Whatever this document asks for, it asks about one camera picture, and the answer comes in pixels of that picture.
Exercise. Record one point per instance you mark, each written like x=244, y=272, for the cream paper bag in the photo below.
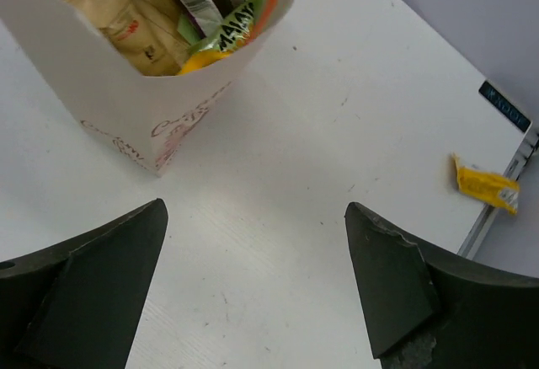
x=144, y=117

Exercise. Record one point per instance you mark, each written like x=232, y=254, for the small yellow snack packet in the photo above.
x=490, y=188

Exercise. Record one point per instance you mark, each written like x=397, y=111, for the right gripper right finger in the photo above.
x=425, y=307

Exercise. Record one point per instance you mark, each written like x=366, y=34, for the yellow snack bar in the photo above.
x=202, y=59

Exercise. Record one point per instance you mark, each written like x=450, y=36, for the green candy packet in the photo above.
x=234, y=31

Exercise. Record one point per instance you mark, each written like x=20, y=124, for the yellow chips bag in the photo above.
x=145, y=32

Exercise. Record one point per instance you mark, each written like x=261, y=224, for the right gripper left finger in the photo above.
x=78, y=303

